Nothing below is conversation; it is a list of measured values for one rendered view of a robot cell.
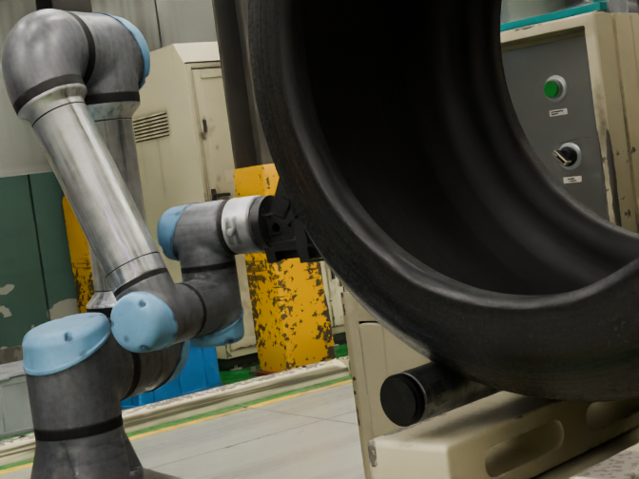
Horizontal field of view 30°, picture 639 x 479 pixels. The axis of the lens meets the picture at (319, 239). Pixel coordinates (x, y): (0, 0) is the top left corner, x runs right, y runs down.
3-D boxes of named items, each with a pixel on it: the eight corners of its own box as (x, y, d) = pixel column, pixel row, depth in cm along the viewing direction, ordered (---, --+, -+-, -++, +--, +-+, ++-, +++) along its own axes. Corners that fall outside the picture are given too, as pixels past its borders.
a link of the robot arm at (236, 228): (245, 192, 161) (213, 205, 154) (274, 188, 159) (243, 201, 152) (257, 246, 163) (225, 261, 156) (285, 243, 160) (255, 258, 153)
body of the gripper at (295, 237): (365, 244, 155) (285, 252, 161) (353, 180, 153) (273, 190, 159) (339, 259, 148) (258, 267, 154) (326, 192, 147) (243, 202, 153)
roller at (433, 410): (596, 346, 126) (590, 304, 126) (634, 346, 123) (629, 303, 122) (380, 427, 101) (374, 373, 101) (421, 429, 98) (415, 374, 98)
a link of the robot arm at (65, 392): (12, 431, 156) (-3, 329, 155) (79, 408, 167) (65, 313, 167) (84, 431, 150) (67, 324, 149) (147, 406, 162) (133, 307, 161)
